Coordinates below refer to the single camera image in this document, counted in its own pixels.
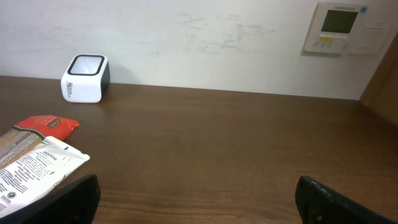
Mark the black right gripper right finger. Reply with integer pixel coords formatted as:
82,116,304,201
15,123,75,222
295,176,396,224

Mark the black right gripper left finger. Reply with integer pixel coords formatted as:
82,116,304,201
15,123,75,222
1,174,101,224

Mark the white Pantene tube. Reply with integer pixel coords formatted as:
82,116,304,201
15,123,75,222
1,136,90,217

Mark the orange spaghetti package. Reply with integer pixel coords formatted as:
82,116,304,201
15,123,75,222
1,115,80,169

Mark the white cube barcode scanner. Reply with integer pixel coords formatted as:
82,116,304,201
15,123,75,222
60,54,111,103

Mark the wooden side panel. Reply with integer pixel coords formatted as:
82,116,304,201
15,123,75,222
359,34,397,126

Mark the beige wall control panel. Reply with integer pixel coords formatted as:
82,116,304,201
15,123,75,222
303,2,391,55

